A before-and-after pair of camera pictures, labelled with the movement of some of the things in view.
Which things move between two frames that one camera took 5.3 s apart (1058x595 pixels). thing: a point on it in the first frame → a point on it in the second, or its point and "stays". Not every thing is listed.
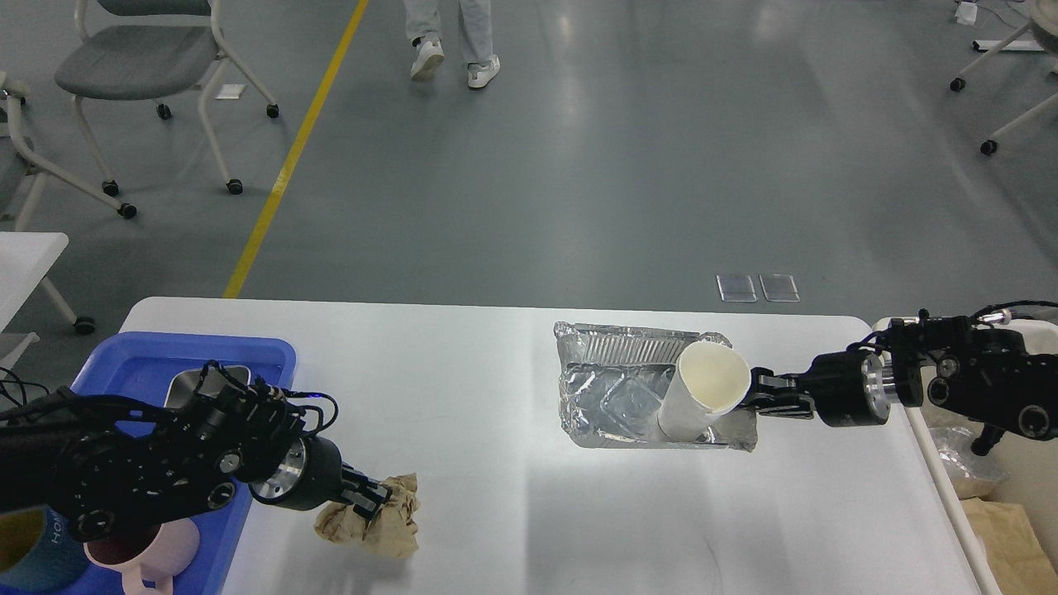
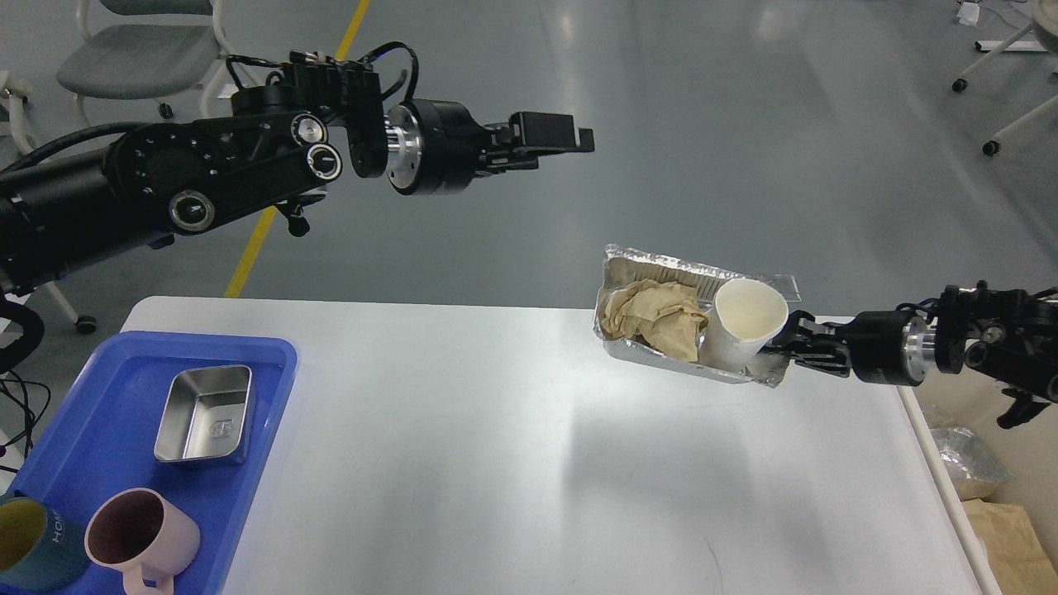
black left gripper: x=312 y=475 → x=434 y=146
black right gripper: x=847 y=388 → x=888 y=347
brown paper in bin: x=1018 y=561 stays
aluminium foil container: x=613 y=382 → x=689 y=316
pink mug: x=149 y=559 stays
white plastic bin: x=1032 y=479 stays
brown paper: x=392 y=531 → x=664 y=316
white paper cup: x=710 y=381 → x=744 y=312
